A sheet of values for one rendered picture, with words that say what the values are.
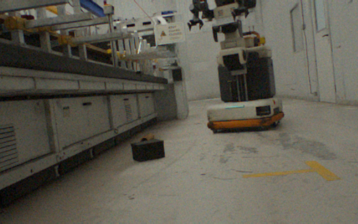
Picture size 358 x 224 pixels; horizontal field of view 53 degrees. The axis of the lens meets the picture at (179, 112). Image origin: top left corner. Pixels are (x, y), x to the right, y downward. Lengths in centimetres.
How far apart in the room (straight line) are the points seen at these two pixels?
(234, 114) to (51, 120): 179
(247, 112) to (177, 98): 277
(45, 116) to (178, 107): 394
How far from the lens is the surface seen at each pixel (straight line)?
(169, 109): 617
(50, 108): 230
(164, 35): 608
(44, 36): 188
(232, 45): 351
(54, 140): 231
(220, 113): 349
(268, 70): 368
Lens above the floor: 44
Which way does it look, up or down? 3 degrees down
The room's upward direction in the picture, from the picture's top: 7 degrees counter-clockwise
